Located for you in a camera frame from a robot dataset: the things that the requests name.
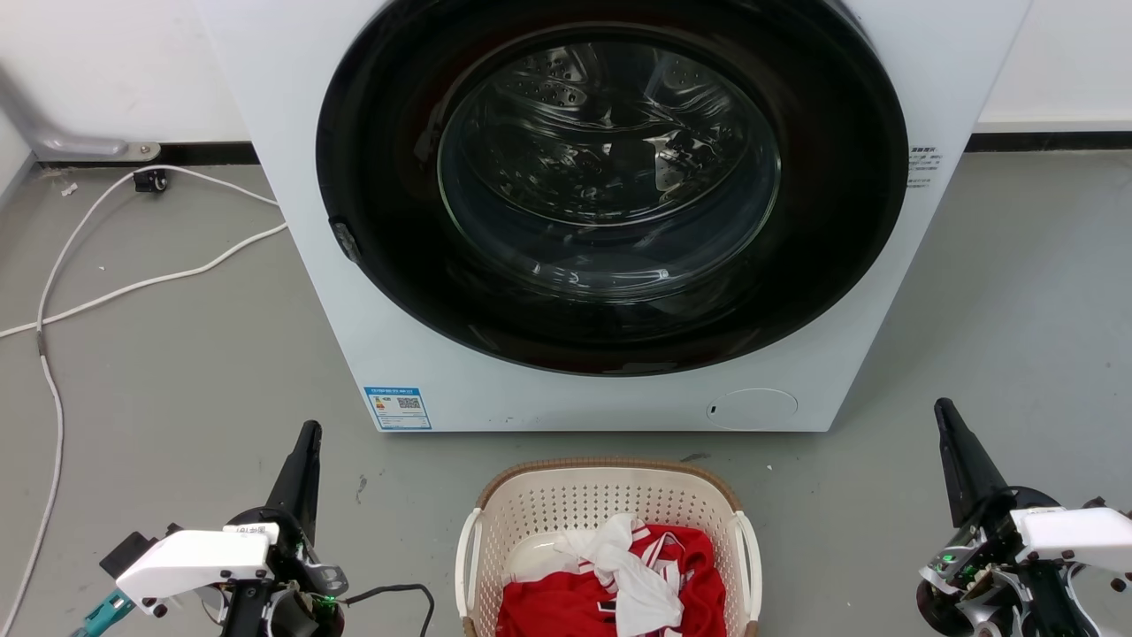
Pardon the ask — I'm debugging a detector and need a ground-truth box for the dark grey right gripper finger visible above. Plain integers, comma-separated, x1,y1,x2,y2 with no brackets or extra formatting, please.
934,397,1010,530

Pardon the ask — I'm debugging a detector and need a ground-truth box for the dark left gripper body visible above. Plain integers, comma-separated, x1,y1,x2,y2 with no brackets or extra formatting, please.
221,508,348,637

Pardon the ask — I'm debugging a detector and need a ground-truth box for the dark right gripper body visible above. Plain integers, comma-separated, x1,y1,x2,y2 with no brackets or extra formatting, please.
917,485,1075,637

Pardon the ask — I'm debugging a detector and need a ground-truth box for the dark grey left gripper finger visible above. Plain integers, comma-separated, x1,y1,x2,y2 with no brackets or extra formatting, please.
265,420,322,542

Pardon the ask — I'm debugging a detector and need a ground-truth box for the cream perforated laundry basket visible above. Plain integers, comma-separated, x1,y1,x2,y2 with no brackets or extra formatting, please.
455,457,762,637

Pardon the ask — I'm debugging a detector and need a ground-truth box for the blue energy label sticker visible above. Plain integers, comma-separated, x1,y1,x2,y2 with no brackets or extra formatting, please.
363,386,432,432

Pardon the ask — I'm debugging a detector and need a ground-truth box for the white front-load washing machine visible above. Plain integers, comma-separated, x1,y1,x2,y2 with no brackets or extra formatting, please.
196,0,1034,434

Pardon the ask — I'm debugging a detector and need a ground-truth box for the round white filter cover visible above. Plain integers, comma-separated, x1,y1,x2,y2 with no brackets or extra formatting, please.
706,388,799,432

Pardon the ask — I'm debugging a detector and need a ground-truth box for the black round washer door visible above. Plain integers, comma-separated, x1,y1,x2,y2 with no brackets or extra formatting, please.
316,0,910,377

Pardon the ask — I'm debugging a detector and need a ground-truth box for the red garment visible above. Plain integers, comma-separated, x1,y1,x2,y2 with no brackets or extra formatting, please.
495,524,728,637

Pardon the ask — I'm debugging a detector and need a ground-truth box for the white garment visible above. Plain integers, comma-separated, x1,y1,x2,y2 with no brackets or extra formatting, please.
504,514,684,637

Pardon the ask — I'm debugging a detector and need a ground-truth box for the steel washer drum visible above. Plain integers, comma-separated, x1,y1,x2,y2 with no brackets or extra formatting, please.
440,37,782,303

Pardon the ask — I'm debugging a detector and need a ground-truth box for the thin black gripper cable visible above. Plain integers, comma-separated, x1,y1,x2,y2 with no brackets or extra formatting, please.
340,582,436,637

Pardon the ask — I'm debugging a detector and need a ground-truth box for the grey door handle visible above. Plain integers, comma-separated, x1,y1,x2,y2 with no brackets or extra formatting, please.
331,219,363,265

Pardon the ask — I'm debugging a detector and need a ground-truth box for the thick white power cable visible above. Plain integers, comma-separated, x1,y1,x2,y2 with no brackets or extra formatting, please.
0,223,289,340

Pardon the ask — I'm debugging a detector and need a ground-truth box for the thin white hose cable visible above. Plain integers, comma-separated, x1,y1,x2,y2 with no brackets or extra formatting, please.
0,165,280,637

